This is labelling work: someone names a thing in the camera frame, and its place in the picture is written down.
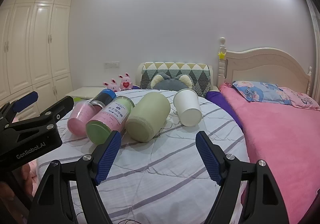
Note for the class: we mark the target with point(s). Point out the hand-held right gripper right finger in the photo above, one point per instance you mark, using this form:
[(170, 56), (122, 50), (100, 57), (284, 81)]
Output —
[(206, 155)]

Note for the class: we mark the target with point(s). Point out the large pink bunny plush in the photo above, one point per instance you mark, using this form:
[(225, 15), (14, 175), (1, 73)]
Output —
[(125, 83)]

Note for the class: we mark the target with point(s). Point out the small pink bunny plush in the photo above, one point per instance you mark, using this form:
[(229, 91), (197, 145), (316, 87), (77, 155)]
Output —
[(112, 85)]

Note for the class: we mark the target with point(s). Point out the yellow star sticker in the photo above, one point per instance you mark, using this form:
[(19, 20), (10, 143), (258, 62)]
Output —
[(221, 55)]

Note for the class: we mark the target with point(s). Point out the pink cup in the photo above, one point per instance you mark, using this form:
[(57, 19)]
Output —
[(78, 118)]

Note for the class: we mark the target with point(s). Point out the white striped quilt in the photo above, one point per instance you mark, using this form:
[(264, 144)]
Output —
[(160, 176)]

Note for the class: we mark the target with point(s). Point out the white cup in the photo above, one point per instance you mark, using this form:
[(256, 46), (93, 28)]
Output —
[(188, 107)]

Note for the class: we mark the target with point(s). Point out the grey cat-ear pillow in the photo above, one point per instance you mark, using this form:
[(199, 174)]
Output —
[(168, 84)]

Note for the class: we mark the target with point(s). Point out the pink fleece blanket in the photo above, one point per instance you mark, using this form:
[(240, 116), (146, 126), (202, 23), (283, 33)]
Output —
[(282, 143)]

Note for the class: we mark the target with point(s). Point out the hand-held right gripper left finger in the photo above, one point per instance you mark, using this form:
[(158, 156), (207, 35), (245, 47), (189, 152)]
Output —
[(108, 155)]

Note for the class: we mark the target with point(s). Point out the pink jar green lid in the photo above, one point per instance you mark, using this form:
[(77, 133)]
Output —
[(110, 120)]

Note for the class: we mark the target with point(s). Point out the purple bed sheet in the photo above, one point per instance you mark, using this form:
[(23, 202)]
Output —
[(220, 103)]

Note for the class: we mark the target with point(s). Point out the cream wooden bed headboard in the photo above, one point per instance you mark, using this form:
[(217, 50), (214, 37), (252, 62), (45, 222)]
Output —
[(262, 66)]

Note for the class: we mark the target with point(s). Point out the pale green cup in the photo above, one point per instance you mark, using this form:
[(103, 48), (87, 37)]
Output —
[(147, 116)]

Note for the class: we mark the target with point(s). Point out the pink cartoon pillow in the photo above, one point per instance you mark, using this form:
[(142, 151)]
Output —
[(302, 100)]

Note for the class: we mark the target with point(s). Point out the blue cartoon pillow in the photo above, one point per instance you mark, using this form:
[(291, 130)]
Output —
[(260, 91)]

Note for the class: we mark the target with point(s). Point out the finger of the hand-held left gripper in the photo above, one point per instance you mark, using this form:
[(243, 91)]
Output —
[(25, 101), (53, 111)]

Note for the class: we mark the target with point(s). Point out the black can with blue band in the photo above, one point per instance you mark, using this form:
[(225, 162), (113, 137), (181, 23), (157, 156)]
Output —
[(106, 96)]

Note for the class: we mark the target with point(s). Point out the white nightstand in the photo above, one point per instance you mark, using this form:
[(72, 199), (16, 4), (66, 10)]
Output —
[(86, 92)]

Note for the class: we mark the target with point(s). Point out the white wall switch panel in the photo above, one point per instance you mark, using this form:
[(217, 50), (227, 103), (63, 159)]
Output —
[(112, 64)]

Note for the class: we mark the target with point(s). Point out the triangle patterned quilted cover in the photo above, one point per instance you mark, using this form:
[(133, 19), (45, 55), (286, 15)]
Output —
[(175, 68)]

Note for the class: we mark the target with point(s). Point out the cream panelled wardrobe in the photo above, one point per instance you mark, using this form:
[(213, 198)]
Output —
[(32, 46)]

